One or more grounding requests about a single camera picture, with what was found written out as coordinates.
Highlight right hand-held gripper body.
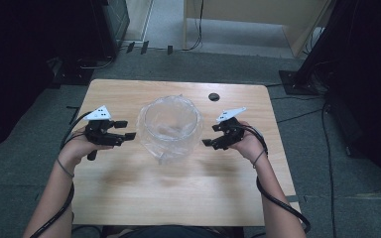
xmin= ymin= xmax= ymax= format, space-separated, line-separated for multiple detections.
xmin=215 ymin=106 xmax=247 ymax=151

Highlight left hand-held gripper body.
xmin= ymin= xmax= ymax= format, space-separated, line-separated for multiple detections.
xmin=83 ymin=105 xmax=116 ymax=162

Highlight clear plastic bag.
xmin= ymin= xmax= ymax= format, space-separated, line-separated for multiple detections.
xmin=136 ymin=94 xmax=204 ymax=166

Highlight clear plastic cylindrical bin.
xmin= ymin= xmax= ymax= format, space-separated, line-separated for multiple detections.
xmin=141 ymin=95 xmax=203 ymax=163

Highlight person's right hand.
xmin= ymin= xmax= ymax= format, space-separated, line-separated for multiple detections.
xmin=227 ymin=121 xmax=267 ymax=165

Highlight person's left hand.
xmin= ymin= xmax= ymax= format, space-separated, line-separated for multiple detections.
xmin=59 ymin=127 xmax=113 ymax=168

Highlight grey right wrist band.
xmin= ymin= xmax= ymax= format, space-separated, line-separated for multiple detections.
xmin=252 ymin=149 xmax=268 ymax=170

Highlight grey wrist band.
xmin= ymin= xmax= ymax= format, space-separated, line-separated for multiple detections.
xmin=56 ymin=158 xmax=75 ymax=179
xmin=252 ymin=149 xmax=268 ymax=170

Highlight grey left wrist band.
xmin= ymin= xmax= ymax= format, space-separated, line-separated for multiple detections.
xmin=56 ymin=158 xmax=75 ymax=179

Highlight grey floor tape piece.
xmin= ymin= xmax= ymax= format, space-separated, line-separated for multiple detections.
xmin=284 ymin=194 xmax=308 ymax=204

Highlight person's dark clothing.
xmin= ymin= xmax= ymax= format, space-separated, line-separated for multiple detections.
xmin=103 ymin=224 xmax=246 ymax=238

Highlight black cabinet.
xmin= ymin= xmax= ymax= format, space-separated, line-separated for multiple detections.
xmin=90 ymin=0 xmax=131 ymax=60

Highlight light wooden furniture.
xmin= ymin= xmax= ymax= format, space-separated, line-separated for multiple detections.
xmin=182 ymin=0 xmax=332 ymax=60

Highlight black floor base plate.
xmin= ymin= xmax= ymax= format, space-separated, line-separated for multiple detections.
xmin=48 ymin=57 xmax=95 ymax=89

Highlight short black floor cable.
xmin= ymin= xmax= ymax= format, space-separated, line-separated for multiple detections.
xmin=276 ymin=107 xmax=325 ymax=124

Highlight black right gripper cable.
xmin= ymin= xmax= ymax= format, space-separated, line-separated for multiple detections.
xmin=241 ymin=124 xmax=312 ymax=234

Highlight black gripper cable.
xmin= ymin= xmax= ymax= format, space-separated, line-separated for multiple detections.
xmin=241 ymin=124 xmax=312 ymax=234
xmin=29 ymin=110 xmax=95 ymax=238

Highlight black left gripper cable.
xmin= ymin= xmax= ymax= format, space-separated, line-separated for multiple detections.
xmin=29 ymin=110 xmax=95 ymax=238

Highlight long black floor cable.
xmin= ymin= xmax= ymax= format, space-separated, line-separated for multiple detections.
xmin=320 ymin=98 xmax=337 ymax=238

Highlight black hanging cable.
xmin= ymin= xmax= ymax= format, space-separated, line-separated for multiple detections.
xmin=181 ymin=0 xmax=204 ymax=53

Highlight black stand with base plate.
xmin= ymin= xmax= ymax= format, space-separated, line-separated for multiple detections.
xmin=278 ymin=0 xmax=361 ymax=97

